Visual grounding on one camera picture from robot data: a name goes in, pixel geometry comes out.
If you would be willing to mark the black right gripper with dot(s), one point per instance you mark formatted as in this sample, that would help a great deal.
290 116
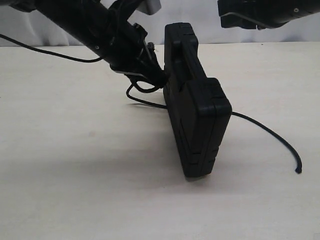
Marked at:
263 14

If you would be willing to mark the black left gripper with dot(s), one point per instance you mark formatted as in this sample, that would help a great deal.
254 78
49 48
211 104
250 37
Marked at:
123 46

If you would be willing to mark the black plastic carrying case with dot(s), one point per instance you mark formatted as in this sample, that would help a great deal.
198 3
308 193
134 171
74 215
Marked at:
198 108

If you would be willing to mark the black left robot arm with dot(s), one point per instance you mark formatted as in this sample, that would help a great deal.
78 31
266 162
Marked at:
78 17

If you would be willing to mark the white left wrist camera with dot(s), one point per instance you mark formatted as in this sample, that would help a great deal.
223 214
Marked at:
148 7

